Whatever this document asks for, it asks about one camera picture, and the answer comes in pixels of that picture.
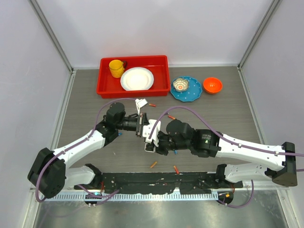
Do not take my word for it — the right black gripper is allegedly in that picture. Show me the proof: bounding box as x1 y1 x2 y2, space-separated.
146 132 191 156

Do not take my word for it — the white remote control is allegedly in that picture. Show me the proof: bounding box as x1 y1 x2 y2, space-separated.
143 119 162 153

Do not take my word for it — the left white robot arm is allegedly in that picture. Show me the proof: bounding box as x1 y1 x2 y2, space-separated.
28 99 155 202

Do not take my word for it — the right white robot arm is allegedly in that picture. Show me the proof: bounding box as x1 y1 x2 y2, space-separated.
154 119 297 188

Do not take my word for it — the red battery near base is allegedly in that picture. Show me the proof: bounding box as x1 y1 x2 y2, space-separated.
173 165 180 175

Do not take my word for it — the white paper plate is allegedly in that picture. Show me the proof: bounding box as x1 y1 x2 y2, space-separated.
120 67 154 91

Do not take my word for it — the blue dotted plate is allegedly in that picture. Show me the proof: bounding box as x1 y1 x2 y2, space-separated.
171 76 203 102

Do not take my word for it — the small patterned bowl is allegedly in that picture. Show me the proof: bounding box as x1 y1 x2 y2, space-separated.
172 77 189 92

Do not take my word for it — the red plastic tray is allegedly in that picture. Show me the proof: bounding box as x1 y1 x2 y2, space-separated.
96 55 171 99

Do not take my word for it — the orange plastic bowl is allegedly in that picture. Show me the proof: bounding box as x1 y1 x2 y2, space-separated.
203 77 223 94

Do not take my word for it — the yellow mug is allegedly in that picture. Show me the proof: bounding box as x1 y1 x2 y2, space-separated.
109 59 127 78

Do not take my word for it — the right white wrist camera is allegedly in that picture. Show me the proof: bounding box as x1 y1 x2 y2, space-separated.
143 124 161 152

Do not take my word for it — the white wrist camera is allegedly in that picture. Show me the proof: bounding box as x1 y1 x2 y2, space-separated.
143 124 161 152
135 98 148 115

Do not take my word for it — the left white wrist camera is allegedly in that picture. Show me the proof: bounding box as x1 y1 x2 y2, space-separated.
135 98 148 115

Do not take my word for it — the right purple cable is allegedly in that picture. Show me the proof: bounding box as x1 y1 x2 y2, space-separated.
148 106 304 209

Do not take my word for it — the purple cable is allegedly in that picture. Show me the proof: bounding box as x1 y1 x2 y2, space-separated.
35 97 141 207
148 106 304 209

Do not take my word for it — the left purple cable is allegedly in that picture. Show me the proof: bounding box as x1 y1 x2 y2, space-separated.
35 97 141 207

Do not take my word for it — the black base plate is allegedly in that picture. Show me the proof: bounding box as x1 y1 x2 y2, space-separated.
82 172 243 195

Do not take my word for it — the slotted cable duct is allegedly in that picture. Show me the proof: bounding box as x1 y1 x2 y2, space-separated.
47 191 218 202

